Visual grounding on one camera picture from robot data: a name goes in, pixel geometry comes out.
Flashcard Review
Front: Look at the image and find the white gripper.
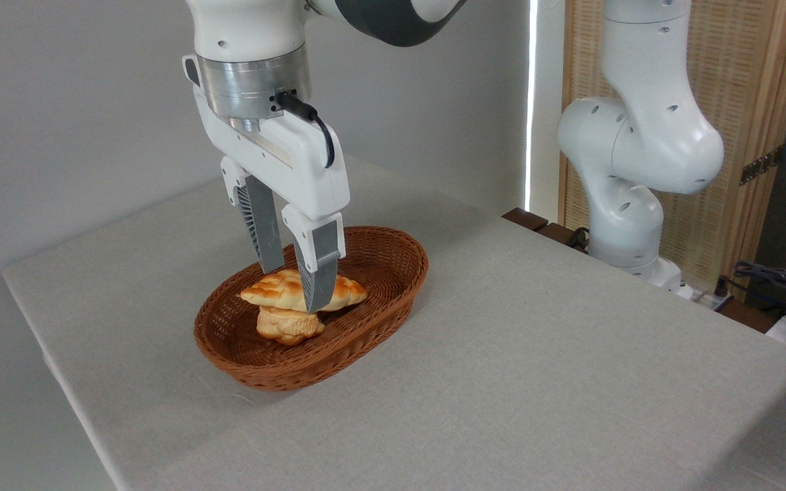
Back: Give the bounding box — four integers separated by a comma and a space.
183, 55, 351, 314

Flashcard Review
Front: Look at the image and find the long braided bread loaf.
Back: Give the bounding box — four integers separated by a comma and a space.
240, 268, 368, 313

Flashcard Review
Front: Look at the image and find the small round bread roll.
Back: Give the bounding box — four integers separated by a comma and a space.
257, 307, 325, 346

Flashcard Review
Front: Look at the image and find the brown wicker basket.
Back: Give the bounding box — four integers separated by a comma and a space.
194, 226, 429, 392

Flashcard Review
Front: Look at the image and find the grey tablecloth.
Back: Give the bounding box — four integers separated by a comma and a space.
3, 154, 786, 491

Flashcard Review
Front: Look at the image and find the metal screen hinge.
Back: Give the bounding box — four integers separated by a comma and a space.
740, 145, 784, 186

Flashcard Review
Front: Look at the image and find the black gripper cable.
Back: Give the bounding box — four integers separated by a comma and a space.
276, 91, 336, 169

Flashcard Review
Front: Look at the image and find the blue black cable bundle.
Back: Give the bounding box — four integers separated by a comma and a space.
733, 261, 786, 321

